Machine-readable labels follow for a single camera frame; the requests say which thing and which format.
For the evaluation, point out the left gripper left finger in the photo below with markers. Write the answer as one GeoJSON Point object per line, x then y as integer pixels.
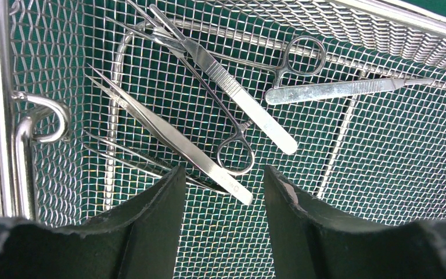
{"type": "Point", "coordinates": [136, 239]}

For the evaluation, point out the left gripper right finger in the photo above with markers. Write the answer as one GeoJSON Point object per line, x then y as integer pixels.
{"type": "Point", "coordinates": [312, 239]}

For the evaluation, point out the pointed steel tweezers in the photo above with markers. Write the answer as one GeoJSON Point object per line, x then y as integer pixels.
{"type": "Point", "coordinates": [171, 137]}

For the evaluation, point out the steel forceps near tray edge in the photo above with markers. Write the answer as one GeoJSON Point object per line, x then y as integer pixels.
{"type": "Point", "coordinates": [164, 37]}

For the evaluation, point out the flat steel scalpel handle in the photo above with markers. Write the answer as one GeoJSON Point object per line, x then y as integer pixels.
{"type": "Point", "coordinates": [314, 92]}

